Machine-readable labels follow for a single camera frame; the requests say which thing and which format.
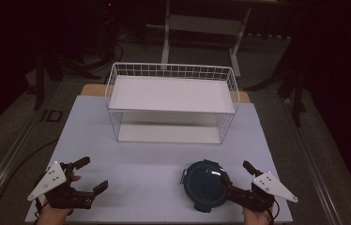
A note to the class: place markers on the pale blue table mat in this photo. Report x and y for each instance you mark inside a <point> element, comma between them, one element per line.
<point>145,162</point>

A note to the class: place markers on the white metal stand frame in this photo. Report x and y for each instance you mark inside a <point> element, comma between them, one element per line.
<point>165,37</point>

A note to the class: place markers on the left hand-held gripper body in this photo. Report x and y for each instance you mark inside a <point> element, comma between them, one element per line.
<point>50,181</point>

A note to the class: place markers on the dark blue round lidded container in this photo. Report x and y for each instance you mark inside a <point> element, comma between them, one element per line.
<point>203,186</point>

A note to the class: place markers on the black tripod stand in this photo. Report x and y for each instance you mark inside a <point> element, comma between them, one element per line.
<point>297,103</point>

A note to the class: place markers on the person's left hand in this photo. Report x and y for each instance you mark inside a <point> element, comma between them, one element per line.
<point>53,216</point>

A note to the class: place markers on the metal floor rail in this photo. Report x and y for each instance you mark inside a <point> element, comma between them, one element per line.
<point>7,156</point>
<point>308,159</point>

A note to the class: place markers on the black equipment stand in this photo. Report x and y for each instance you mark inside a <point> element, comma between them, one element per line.
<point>109,31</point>

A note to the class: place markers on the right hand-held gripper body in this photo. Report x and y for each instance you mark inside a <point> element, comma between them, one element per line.
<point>273,187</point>

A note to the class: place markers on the person's right hand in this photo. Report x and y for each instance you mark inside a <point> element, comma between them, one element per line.
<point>256,218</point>

